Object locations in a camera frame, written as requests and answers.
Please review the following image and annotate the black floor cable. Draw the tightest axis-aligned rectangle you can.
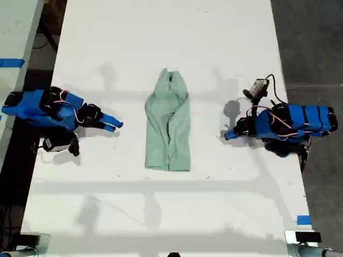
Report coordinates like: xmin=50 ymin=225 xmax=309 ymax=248
xmin=0 ymin=205 xmax=23 ymax=251

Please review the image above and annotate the grey metal pipe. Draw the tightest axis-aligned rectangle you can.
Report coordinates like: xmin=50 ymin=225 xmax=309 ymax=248
xmin=288 ymin=243 xmax=343 ymax=257
xmin=0 ymin=247 xmax=39 ymax=257

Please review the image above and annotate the white side table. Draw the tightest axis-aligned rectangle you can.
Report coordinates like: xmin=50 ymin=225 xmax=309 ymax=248
xmin=0 ymin=0 xmax=45 ymax=172

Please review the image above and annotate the black and grey camera box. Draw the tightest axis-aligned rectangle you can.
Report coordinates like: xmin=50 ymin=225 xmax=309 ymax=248
xmin=243 ymin=78 xmax=269 ymax=101

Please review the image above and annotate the black and white camera box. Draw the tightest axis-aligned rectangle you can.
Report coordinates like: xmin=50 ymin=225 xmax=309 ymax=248
xmin=39 ymin=132 xmax=80 ymax=157

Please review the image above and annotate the long blue tape strip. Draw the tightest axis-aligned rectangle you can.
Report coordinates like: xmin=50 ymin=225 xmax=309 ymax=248
xmin=0 ymin=58 xmax=26 ymax=68

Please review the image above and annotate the small black box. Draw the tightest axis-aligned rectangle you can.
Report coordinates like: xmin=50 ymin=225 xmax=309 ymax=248
xmin=295 ymin=231 xmax=322 ymax=243
xmin=19 ymin=234 xmax=41 ymax=246

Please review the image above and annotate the black camera cable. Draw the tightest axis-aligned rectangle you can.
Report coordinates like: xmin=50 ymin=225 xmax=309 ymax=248
xmin=265 ymin=74 xmax=280 ymax=104

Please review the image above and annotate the pale green T-shirt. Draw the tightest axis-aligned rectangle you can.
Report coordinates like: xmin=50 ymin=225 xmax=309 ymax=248
xmin=144 ymin=67 xmax=192 ymax=172

